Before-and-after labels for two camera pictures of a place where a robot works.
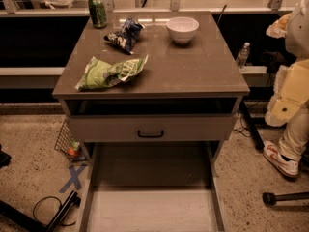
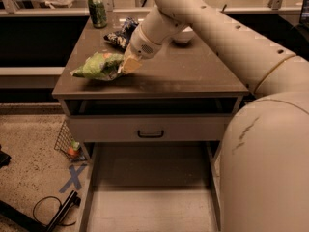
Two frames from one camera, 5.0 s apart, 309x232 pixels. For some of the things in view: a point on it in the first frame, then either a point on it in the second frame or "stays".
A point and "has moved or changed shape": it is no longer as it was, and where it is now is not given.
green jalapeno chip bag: [98, 73] has moved or changed shape
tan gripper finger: [278, 29] → [130, 64]
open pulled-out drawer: [153, 187] stays
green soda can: [98, 12] stays
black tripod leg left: [36, 223] stays
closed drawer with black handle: [151, 128] stays
